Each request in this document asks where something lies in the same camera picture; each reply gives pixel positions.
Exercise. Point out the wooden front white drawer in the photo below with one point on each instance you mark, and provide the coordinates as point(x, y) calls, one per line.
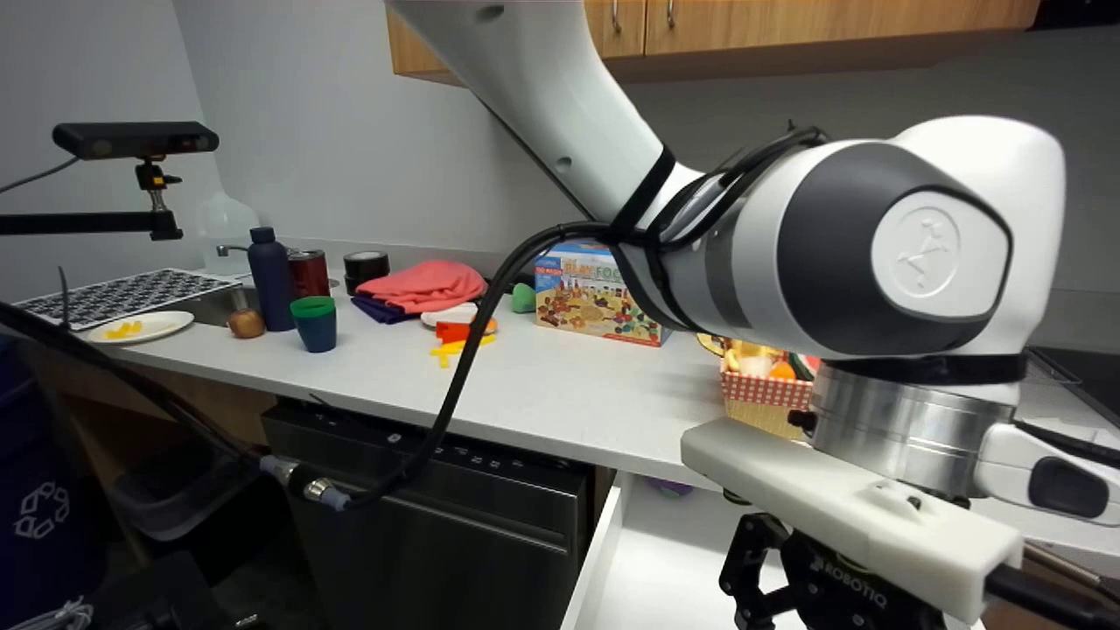
point(654, 563)

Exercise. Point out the black dishwasher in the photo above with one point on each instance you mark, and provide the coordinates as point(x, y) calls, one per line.
point(481, 540)

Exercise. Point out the white round plate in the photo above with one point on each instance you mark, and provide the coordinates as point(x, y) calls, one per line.
point(142, 326)

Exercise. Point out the blue water bottle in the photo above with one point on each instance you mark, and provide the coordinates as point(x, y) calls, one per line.
point(270, 279)

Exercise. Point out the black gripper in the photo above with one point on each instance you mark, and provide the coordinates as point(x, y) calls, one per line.
point(773, 573)

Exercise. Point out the red can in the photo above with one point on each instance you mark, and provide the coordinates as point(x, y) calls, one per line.
point(309, 271)

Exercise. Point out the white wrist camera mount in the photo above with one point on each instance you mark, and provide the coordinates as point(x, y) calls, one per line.
point(928, 547)

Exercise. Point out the checkered wicker basket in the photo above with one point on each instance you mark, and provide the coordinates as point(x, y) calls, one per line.
point(764, 385)

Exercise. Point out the blue toy food box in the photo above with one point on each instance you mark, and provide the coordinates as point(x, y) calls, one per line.
point(578, 290)

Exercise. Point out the black depth camera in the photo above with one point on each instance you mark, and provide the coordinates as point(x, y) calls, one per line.
point(95, 141)

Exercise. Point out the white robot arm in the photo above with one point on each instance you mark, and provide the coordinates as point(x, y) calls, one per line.
point(916, 269)

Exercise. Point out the green lid blue cup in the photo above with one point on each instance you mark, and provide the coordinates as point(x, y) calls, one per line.
point(318, 322)

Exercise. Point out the pink folded cloth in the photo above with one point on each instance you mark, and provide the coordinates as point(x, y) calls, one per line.
point(417, 290)

